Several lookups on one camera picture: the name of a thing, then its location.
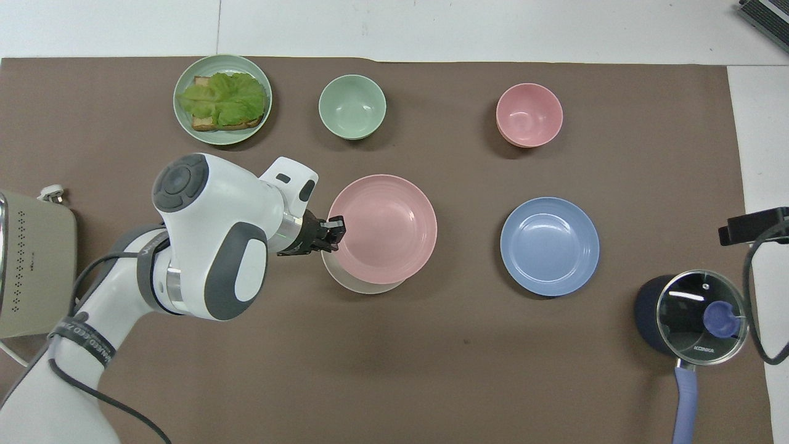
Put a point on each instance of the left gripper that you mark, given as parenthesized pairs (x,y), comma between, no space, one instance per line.
(306,234)

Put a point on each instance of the pink plate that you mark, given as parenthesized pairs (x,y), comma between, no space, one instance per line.
(388,228)

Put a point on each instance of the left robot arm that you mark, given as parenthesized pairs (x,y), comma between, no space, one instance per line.
(203,203)

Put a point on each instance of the beige plate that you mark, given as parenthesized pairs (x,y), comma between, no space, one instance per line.
(363,287)

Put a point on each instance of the green bowl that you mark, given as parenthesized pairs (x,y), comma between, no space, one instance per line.
(352,106)

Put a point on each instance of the toast slice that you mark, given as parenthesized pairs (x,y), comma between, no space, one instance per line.
(203,123)

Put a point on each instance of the green lettuce leaf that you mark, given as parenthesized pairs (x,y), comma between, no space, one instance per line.
(225,98)

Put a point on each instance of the green plate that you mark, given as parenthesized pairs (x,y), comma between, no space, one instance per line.
(185,126)

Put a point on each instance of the blue plate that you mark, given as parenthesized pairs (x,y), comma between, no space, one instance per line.
(549,246)

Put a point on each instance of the pink bowl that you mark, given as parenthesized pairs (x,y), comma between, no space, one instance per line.
(529,115)

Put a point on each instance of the white plug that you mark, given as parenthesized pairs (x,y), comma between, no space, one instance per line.
(52,193)

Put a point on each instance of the beige toaster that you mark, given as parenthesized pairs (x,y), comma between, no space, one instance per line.
(34,271)

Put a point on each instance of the glass lid with blue knob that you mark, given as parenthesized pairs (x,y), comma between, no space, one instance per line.
(684,320)

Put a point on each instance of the grey device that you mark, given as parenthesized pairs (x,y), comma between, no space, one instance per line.
(767,13)

